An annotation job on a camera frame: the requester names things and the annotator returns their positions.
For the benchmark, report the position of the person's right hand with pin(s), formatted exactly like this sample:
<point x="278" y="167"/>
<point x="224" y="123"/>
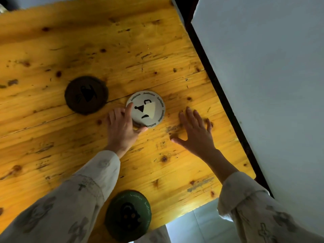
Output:
<point x="198" y="139"/>

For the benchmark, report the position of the person's patterned clothing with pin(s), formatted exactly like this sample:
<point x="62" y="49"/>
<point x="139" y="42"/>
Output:
<point x="153" y="235"/>

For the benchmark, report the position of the person's left little finger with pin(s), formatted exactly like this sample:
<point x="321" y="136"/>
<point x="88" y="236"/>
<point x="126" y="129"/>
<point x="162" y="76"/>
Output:
<point x="110" y="117"/>

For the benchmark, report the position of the green round printed coaster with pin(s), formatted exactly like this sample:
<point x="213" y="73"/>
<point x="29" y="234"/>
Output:
<point x="128" y="216"/>

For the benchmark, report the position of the person's left hand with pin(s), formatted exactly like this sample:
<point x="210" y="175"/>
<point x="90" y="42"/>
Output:
<point x="121" y="134"/>

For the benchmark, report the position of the brown round printed coaster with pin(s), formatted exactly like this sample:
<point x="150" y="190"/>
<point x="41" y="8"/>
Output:
<point x="86" y="95"/>

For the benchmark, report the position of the person's left middle finger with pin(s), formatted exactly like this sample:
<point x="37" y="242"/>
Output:
<point x="122" y="115"/>

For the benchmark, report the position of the person's left forearm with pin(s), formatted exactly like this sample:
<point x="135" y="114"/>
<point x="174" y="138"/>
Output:
<point x="73" y="199"/>

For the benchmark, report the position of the person's right little finger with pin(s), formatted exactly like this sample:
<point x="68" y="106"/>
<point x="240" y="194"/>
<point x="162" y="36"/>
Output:
<point x="209" y="125"/>

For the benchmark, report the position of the white round printed coaster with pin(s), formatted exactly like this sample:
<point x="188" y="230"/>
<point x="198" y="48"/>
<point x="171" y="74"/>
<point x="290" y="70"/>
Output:
<point x="149" y="111"/>

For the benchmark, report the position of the person's right thumb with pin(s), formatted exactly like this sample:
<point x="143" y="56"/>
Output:
<point x="178" y="141"/>

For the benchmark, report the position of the person's right forearm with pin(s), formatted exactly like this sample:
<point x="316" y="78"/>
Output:
<point x="250" y="202"/>

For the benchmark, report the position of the person's left thumb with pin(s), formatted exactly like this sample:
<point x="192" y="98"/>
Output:
<point x="140" y="130"/>

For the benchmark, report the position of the person's right middle finger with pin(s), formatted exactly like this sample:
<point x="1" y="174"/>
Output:
<point x="191" y="116"/>

